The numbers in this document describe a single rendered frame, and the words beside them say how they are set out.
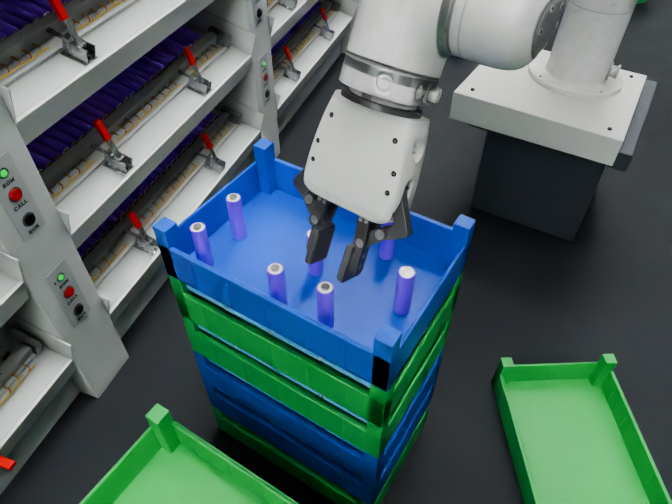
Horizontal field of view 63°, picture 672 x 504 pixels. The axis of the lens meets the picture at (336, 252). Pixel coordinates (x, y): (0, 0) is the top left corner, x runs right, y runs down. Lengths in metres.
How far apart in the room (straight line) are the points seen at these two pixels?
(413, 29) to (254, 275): 0.34
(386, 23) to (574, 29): 0.79
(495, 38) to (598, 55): 0.80
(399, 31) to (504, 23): 0.08
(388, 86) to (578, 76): 0.81
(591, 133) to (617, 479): 0.59
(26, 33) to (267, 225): 0.42
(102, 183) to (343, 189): 0.55
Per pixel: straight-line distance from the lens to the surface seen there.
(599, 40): 1.21
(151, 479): 0.73
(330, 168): 0.51
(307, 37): 1.75
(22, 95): 0.84
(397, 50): 0.46
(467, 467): 0.99
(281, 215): 0.73
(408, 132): 0.47
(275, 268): 0.58
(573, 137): 1.12
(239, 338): 0.68
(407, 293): 0.59
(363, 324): 0.61
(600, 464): 1.06
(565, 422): 1.07
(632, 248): 1.42
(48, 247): 0.88
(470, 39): 0.45
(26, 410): 0.98
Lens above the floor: 0.89
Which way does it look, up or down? 46 degrees down
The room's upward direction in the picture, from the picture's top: straight up
